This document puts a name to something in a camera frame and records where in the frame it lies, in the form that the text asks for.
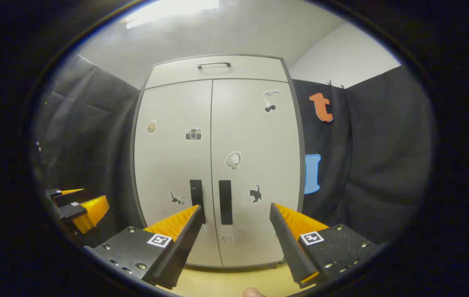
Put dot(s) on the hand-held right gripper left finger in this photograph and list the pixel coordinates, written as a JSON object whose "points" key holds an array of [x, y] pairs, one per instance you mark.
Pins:
{"points": [[185, 243]]}

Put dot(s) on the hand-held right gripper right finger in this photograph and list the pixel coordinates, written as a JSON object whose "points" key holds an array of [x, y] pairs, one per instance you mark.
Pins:
{"points": [[288, 247]]}

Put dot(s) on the grey cabinet drawer front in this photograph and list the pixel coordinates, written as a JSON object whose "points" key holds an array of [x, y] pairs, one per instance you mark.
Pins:
{"points": [[251, 70]]}

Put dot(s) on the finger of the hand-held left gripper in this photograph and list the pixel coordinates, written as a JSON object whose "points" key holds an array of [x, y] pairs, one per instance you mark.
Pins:
{"points": [[92, 212], [69, 199]]}

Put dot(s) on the grey double-door shoe cabinet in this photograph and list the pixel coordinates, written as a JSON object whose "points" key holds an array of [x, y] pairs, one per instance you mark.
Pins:
{"points": [[302, 165]]}

